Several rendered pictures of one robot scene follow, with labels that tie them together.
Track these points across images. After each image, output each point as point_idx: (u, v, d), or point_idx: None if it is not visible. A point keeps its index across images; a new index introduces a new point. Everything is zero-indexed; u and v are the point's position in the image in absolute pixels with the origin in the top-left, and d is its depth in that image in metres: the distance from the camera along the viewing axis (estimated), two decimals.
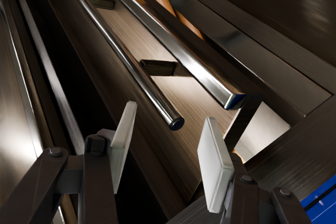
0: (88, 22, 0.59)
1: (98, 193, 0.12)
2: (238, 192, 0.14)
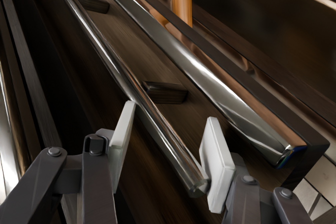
0: (76, 27, 0.49)
1: (97, 193, 0.12)
2: (239, 193, 0.14)
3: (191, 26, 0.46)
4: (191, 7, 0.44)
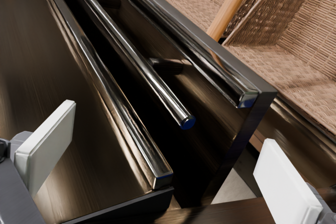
0: (94, 21, 0.59)
1: (14, 205, 0.11)
2: None
3: None
4: None
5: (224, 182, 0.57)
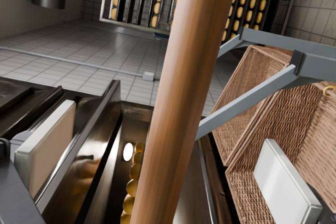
0: None
1: (14, 205, 0.11)
2: None
3: None
4: None
5: None
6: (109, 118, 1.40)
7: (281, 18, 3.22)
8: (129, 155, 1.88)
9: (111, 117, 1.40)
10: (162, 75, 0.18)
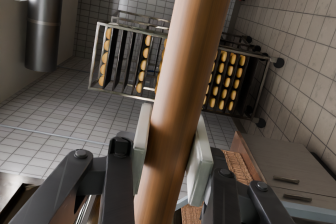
0: None
1: (117, 194, 0.12)
2: (217, 187, 0.14)
3: None
4: None
5: None
6: None
7: (260, 75, 3.44)
8: None
9: None
10: (156, 97, 0.18)
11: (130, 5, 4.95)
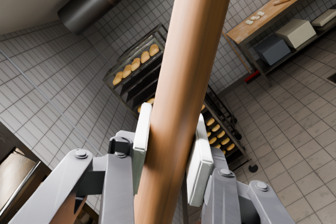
0: None
1: (117, 193, 0.12)
2: (217, 187, 0.14)
3: None
4: None
5: None
6: None
7: None
8: None
9: None
10: (154, 102, 0.19)
11: (163, 16, 5.00)
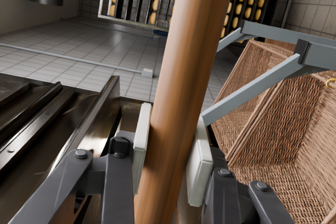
0: None
1: (117, 193, 0.12)
2: (217, 187, 0.14)
3: None
4: None
5: None
6: (109, 114, 1.39)
7: (280, 15, 3.21)
8: None
9: (110, 113, 1.39)
10: (160, 78, 0.18)
11: None
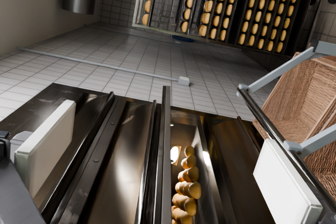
0: None
1: (14, 205, 0.11)
2: None
3: None
4: None
5: None
6: (171, 124, 1.47)
7: (305, 22, 3.29)
8: (175, 158, 1.94)
9: (172, 123, 1.47)
10: None
11: None
